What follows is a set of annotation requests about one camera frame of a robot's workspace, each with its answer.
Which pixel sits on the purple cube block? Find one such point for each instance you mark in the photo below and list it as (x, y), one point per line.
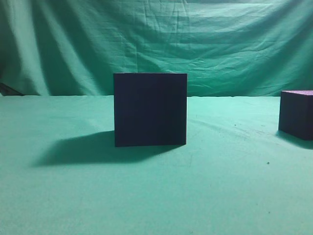
(296, 113)

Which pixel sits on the dark groove box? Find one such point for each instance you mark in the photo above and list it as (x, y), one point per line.
(150, 109)

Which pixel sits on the green backdrop cloth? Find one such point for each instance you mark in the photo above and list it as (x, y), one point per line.
(226, 47)

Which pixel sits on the green table cloth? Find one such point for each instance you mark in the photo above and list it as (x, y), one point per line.
(61, 174)

